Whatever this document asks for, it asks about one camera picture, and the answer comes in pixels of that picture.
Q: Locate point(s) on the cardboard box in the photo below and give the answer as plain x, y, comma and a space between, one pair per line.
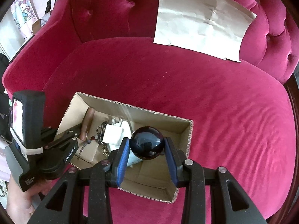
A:
149, 178

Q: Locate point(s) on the person's left hand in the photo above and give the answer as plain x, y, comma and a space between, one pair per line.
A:
20, 204

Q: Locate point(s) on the brown paper sheet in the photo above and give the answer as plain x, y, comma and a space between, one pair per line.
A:
212, 27

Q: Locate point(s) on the small cardboard box background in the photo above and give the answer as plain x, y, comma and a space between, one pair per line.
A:
40, 22

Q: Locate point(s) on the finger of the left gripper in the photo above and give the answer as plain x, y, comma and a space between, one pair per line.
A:
65, 147

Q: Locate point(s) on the brown leather cylinder case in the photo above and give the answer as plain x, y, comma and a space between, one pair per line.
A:
86, 123

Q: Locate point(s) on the crimson velvet tufted sofa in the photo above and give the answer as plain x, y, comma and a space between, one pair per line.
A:
242, 114

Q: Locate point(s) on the white USB wall charger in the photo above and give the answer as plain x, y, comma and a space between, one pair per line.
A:
114, 134

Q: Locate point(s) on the metal keychain with charms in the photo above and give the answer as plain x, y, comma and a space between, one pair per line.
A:
99, 139

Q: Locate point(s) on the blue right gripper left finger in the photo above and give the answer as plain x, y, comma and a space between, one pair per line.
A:
119, 164

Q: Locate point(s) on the cartoon cat poster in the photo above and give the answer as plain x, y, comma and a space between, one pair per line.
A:
24, 17

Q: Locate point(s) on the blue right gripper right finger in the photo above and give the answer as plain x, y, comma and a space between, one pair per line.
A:
175, 160

